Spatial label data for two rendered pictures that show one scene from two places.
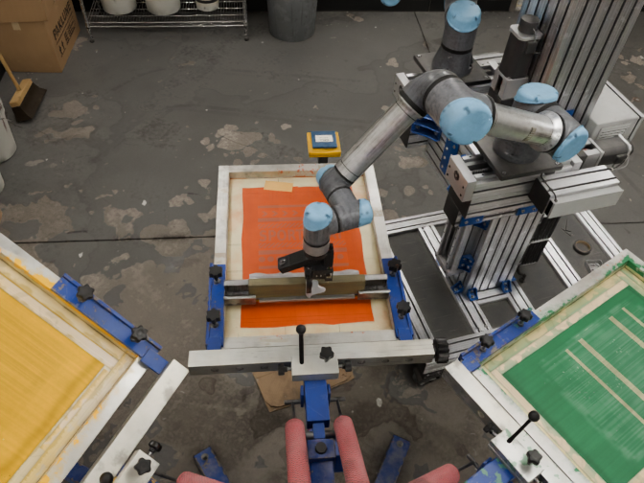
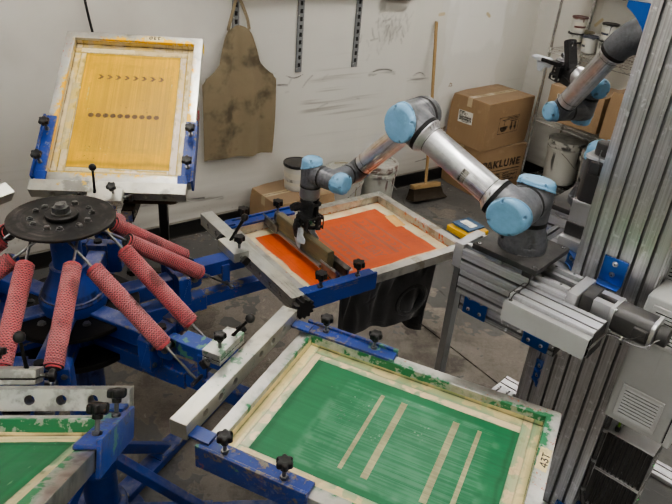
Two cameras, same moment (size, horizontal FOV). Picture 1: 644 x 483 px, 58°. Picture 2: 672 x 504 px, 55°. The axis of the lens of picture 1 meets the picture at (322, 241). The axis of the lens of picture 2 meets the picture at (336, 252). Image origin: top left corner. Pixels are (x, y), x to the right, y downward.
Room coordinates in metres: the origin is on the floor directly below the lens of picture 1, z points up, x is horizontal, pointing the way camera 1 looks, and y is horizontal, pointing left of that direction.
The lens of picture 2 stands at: (0.09, -1.89, 2.19)
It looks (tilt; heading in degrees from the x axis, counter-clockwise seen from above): 29 degrees down; 60
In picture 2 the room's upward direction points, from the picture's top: 5 degrees clockwise
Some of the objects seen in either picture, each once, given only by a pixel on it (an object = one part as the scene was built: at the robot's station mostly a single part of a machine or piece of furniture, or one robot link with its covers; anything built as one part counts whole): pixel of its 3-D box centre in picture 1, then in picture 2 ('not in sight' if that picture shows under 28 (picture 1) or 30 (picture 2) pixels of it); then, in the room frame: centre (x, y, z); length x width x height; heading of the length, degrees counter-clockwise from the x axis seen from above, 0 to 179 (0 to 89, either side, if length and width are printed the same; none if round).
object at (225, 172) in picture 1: (302, 245); (347, 240); (1.27, 0.06, 0.97); 0.79 x 0.58 x 0.04; 8
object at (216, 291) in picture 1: (217, 308); (260, 222); (0.99, 0.31, 0.97); 0.30 x 0.05 x 0.07; 8
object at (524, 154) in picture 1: (520, 136); (525, 231); (1.50, -0.61, 1.31); 0.15 x 0.15 x 0.10
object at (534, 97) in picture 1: (533, 107); (532, 197); (1.49, -0.62, 1.42); 0.13 x 0.12 x 0.14; 25
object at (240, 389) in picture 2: not in sight; (245, 398); (0.60, -0.57, 0.90); 1.24 x 0.06 x 0.06; 128
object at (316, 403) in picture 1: (315, 394); (219, 263); (0.71, -0.01, 1.02); 0.17 x 0.06 x 0.05; 8
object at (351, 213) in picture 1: (348, 211); (336, 179); (1.12, -0.07, 1.30); 0.11 x 0.11 x 0.08; 25
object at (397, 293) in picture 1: (395, 299); (338, 287); (1.06, -0.24, 0.97); 0.30 x 0.05 x 0.07; 8
